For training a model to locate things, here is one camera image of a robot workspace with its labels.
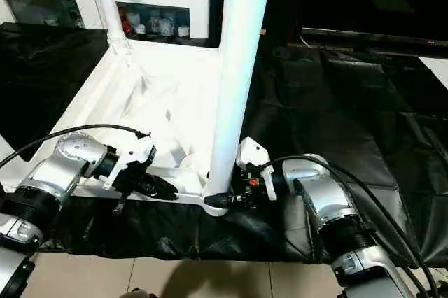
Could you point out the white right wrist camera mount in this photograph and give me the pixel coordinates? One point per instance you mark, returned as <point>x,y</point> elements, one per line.
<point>252,151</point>

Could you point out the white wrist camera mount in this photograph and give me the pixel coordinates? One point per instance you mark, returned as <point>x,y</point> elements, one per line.
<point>252,151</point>
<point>133,152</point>

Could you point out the grey robot torso piece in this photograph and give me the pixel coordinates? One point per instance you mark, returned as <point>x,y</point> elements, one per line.
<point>139,294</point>

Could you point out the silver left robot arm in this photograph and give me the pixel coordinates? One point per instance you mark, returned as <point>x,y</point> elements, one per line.
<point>56,168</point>

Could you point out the white flat board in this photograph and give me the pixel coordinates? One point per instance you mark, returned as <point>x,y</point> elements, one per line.
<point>439,70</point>

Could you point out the black plastic mat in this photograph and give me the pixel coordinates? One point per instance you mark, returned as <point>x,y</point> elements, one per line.
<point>350,119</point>

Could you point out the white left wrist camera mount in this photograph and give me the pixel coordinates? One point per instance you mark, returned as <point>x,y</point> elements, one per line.
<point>133,152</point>

